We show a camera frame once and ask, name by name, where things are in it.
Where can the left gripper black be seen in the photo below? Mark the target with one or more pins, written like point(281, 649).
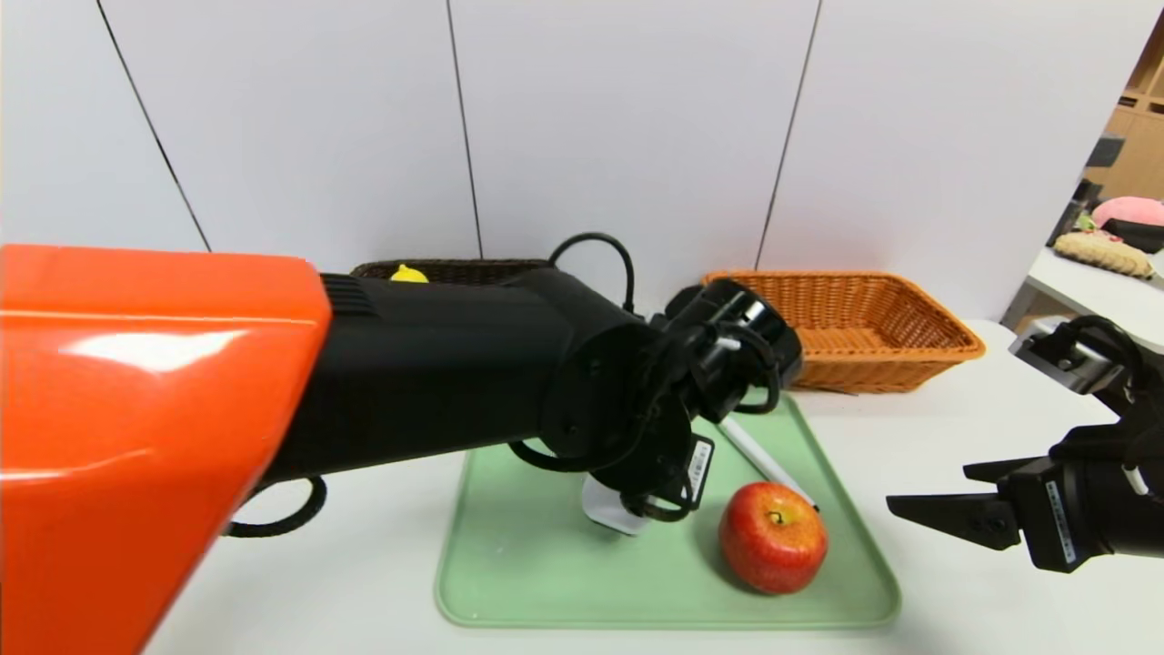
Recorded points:
point(697, 467)

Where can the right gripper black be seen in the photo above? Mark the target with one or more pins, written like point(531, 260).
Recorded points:
point(1055, 520)

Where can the white marker pen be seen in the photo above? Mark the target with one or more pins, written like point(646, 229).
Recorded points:
point(764, 464)

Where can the white rounded rectangular case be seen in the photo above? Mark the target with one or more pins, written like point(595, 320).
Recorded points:
point(605, 514)

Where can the red yellow apple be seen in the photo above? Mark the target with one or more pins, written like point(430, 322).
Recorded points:
point(773, 546)

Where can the yellow duck toy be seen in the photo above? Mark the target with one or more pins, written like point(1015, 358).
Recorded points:
point(409, 274)

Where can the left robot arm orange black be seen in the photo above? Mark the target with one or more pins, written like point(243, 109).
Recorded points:
point(182, 409)

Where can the orange wicker basket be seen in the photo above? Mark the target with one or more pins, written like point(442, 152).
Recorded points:
point(891, 337)

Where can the dark brown wicker basket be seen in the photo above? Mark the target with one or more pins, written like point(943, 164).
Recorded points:
point(473, 270)

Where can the light green plastic tray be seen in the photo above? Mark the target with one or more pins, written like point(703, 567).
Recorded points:
point(546, 573)

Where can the white side table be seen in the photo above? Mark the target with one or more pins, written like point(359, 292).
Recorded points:
point(1082, 287)

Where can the beige woven pouch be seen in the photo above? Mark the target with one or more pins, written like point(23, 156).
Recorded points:
point(1100, 255)

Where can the pink plush toy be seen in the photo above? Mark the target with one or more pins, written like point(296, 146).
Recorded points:
point(1128, 212)

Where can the wooden shelf unit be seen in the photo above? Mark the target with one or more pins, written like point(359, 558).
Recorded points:
point(1141, 155)

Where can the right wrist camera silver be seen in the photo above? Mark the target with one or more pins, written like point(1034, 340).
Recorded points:
point(1068, 366)

